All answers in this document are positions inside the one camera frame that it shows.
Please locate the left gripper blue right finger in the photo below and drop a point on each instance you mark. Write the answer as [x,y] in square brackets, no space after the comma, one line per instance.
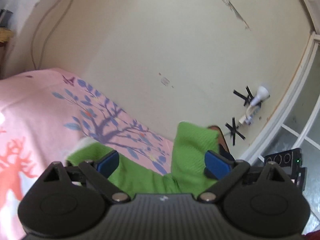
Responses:
[217,166]

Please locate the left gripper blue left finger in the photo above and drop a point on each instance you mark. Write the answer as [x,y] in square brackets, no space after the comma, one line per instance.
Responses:
[108,164]

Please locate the green white navy striped sweater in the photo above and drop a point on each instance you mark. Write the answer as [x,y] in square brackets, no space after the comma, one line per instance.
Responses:
[149,163]

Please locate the brown perforated headboard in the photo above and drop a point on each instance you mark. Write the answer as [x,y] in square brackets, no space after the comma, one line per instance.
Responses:
[223,147]

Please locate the lower black tape cross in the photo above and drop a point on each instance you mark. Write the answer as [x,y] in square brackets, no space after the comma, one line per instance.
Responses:
[233,131]

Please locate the pink floral bed sheet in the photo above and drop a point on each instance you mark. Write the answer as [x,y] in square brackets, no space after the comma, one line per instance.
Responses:
[44,113]

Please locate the wooden side table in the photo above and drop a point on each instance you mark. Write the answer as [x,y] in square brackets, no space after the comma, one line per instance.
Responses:
[6,38]

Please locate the white wall lamp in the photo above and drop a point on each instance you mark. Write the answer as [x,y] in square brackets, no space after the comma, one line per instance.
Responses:
[261,95]

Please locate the black tape cross on wall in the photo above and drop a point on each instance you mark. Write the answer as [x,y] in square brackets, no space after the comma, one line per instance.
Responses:
[247,98]

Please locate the small wall sticker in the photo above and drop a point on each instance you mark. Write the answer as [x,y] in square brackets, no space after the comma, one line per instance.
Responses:
[165,81]

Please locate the white window frame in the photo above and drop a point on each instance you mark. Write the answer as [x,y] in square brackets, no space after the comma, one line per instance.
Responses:
[296,124]

